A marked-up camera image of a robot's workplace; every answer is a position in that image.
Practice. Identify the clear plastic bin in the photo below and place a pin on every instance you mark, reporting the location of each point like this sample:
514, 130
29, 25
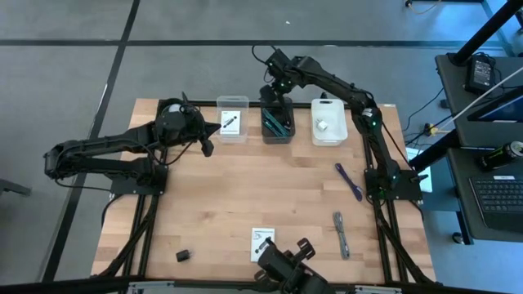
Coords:
233, 102

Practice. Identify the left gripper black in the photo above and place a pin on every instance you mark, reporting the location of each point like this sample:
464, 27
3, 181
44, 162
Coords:
184, 126

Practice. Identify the dark tilted screen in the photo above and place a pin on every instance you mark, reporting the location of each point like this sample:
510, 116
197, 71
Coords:
502, 110

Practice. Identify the white power adapter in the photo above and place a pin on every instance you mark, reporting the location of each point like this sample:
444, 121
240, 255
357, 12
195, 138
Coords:
322, 125

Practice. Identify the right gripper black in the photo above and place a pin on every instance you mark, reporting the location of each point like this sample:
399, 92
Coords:
283, 92

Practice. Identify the black green drink can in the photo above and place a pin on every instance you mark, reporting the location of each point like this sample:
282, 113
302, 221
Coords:
500, 157

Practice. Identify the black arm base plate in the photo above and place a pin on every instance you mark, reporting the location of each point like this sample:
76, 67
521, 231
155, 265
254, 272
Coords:
408, 188
122, 185

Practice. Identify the black power adapter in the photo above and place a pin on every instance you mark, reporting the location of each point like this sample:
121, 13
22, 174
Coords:
183, 256

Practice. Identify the black keyboard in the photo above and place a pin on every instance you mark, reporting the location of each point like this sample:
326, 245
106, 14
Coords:
500, 200

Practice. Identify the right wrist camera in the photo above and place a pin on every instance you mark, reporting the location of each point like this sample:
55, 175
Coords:
267, 94

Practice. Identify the black diagonal pole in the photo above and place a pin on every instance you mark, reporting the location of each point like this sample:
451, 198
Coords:
486, 30

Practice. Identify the yellow power plug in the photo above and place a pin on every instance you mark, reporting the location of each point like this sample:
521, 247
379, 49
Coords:
432, 130

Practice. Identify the white paper sheet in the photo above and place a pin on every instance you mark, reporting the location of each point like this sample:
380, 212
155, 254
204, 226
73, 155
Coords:
427, 183

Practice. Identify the black table camera mount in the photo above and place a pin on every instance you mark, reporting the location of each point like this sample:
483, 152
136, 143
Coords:
286, 269

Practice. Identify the white thin rod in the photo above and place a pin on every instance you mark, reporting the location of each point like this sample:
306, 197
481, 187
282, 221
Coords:
482, 98

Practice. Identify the black side desk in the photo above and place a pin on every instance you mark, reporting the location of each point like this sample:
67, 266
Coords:
461, 196
449, 90

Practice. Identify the grey plastic bin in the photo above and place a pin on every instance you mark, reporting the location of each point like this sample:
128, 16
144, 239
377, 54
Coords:
278, 139

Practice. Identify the white plastic bin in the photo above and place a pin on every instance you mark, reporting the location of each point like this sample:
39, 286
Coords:
335, 134

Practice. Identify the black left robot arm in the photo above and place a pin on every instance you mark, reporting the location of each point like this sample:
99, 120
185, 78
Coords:
102, 143

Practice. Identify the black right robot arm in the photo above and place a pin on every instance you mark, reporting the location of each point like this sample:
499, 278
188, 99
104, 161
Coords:
339, 87

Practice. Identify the black power brick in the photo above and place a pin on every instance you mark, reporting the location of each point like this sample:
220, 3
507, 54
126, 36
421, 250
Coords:
480, 75

